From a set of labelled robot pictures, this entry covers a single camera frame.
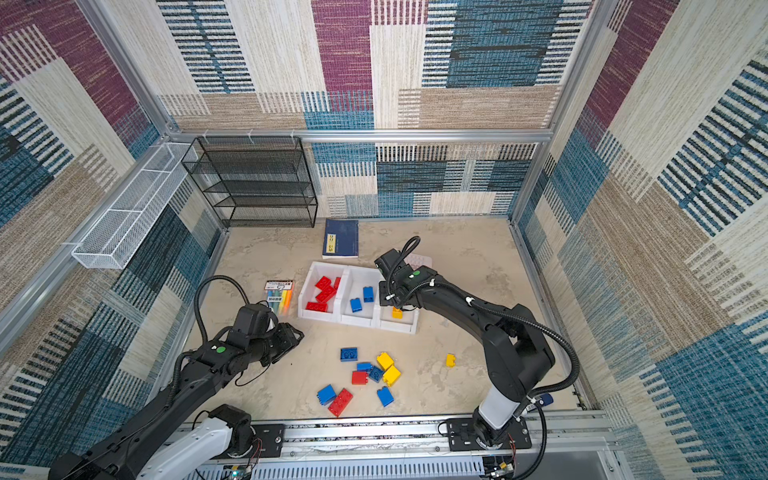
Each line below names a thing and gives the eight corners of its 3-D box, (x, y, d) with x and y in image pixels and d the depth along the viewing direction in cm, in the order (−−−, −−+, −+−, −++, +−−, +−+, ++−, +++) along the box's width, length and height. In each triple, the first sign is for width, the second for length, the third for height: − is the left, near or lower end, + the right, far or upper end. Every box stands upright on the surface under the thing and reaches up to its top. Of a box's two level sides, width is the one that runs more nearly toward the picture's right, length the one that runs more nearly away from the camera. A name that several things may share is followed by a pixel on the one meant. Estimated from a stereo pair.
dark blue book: (320, 258, 111) (319, 255, 110) (326, 222, 123) (325, 218, 121) (358, 258, 111) (357, 254, 109) (361, 222, 123) (360, 218, 121)
